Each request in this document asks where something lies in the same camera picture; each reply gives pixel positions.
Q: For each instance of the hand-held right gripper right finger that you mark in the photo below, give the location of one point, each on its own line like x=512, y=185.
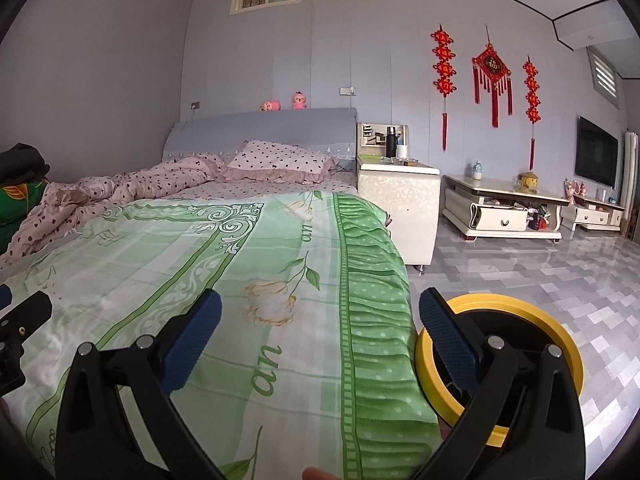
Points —
x=450, y=340

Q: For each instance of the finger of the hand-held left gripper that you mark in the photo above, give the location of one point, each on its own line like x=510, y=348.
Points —
x=4, y=296
x=30, y=312

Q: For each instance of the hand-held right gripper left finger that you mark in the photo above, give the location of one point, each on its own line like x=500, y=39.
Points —
x=192, y=340

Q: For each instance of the black bin with yellow rim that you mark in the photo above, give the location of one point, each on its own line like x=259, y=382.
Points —
x=500, y=302

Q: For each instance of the person's right hand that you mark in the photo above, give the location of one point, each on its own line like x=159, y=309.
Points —
x=322, y=474

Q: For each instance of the green leaf print cushion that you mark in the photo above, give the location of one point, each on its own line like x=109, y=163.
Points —
x=17, y=200

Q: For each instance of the green floral bed sheet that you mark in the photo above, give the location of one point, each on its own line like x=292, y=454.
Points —
x=300, y=360

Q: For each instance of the white low TV stand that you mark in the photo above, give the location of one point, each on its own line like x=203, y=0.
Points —
x=500, y=220

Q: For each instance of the black garment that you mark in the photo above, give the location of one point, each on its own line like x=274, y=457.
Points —
x=22, y=162

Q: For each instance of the cream nightstand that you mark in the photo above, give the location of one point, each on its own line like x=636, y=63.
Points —
x=400, y=200

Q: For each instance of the pink polka dot quilt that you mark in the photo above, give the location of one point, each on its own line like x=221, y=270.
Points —
x=125, y=185

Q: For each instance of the pink polka dot bed sheet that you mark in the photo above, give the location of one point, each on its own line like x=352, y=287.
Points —
x=260, y=190

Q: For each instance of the small white bottle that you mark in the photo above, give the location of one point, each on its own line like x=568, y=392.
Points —
x=477, y=172

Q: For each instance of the yellow toy figure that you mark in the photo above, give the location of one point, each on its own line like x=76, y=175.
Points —
x=528, y=182

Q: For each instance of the glass tray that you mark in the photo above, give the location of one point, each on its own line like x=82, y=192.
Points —
x=410, y=161

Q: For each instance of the cream television cabinet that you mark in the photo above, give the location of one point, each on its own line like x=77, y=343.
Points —
x=592, y=216

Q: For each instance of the white cup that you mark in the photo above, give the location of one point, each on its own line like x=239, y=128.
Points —
x=401, y=151

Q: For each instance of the pink ornament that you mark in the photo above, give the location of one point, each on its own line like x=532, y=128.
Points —
x=575, y=188

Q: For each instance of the pink polka dot pillow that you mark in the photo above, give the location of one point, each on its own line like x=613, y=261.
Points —
x=280, y=160

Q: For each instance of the black thermos bottle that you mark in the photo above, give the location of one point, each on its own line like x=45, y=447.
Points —
x=390, y=142

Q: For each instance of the grey-blue bed headboard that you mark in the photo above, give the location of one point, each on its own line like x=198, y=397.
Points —
x=275, y=125

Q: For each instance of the white standing air conditioner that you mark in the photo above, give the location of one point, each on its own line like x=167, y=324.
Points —
x=631, y=180

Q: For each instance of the red diamond tassel ornament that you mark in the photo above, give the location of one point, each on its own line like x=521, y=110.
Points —
x=492, y=64

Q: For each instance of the wall-mounted television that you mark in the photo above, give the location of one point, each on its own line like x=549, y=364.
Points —
x=595, y=152

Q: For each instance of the white wall switch box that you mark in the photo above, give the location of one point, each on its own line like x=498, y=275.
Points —
x=346, y=91

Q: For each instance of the louvered wall window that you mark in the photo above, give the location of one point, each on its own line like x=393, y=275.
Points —
x=602, y=77

